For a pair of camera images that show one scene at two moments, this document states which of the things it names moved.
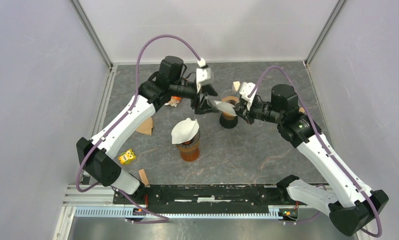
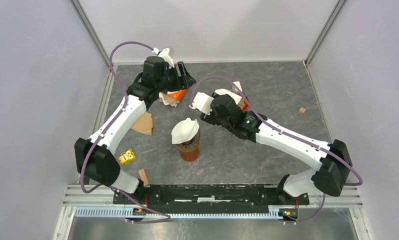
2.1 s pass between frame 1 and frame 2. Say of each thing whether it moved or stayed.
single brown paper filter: stayed
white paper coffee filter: stayed
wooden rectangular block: stayed
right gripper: moved
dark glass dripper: stayed
